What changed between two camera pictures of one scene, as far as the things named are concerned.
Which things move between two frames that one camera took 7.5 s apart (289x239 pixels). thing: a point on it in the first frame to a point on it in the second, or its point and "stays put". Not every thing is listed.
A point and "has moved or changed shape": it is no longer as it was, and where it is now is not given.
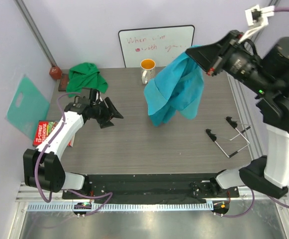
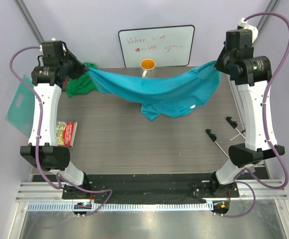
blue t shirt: (179, 86) has moved or changed shape
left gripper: (102, 121) to (80, 67)
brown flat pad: (63, 82) stays put
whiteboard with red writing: (164, 45) stays put
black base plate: (151, 188) stays put
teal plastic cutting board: (34, 108) stays put
